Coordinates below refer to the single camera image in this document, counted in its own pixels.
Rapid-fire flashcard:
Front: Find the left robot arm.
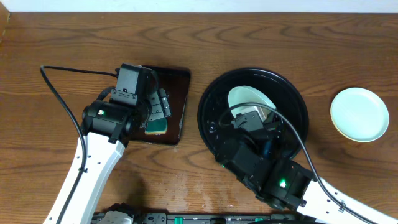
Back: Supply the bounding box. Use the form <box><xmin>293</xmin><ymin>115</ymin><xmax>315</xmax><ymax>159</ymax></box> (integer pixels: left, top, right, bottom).
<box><xmin>45</xmin><ymin>88</ymin><xmax>171</xmax><ymax>223</ymax></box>

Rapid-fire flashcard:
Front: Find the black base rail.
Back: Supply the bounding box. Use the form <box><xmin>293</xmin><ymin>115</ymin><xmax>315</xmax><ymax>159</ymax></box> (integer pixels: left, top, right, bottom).
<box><xmin>91</xmin><ymin>203</ymin><xmax>300</xmax><ymax>224</ymax></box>

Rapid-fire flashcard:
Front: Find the green yellow sponge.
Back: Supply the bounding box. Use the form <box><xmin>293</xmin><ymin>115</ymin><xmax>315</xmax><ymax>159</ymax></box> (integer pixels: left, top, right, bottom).
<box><xmin>145</xmin><ymin>118</ymin><xmax>168</xmax><ymax>135</ymax></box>

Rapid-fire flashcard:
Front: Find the wooden side panel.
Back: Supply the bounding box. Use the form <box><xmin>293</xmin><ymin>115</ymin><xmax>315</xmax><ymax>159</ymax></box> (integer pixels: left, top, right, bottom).
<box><xmin>0</xmin><ymin>3</ymin><xmax>10</xmax><ymax>40</ymax></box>

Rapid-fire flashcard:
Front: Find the pale green plate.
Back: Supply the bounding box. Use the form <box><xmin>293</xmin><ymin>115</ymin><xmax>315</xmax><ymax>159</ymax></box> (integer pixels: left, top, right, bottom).
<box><xmin>330</xmin><ymin>87</ymin><xmax>390</xmax><ymax>142</ymax></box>
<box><xmin>228</xmin><ymin>86</ymin><xmax>276</xmax><ymax>122</ymax></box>

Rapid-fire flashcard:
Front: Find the round black tray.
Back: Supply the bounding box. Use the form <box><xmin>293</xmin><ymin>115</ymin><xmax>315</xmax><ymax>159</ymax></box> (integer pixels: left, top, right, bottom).
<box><xmin>198</xmin><ymin>68</ymin><xmax>309</xmax><ymax>159</ymax></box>

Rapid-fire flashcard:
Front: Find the rectangular dark brown tray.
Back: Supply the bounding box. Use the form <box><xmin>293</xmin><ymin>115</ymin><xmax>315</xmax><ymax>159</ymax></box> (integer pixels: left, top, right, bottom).
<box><xmin>131</xmin><ymin>65</ymin><xmax>191</xmax><ymax>145</ymax></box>

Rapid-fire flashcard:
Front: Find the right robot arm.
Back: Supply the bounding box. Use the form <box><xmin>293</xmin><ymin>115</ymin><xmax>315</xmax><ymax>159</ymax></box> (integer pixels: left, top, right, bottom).
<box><xmin>215</xmin><ymin>119</ymin><xmax>397</xmax><ymax>223</ymax></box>

